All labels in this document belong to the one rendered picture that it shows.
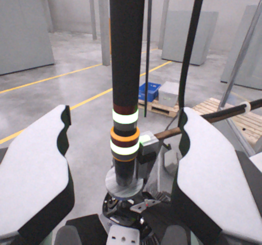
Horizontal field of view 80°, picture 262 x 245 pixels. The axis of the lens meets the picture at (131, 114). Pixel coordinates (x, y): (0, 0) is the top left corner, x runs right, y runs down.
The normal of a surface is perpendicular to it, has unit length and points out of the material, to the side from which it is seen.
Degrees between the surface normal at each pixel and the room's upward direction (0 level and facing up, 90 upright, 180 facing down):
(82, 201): 0
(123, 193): 0
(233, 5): 90
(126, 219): 71
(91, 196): 0
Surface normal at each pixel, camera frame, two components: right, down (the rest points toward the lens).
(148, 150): 0.44, 0.50
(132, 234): 0.04, -0.84
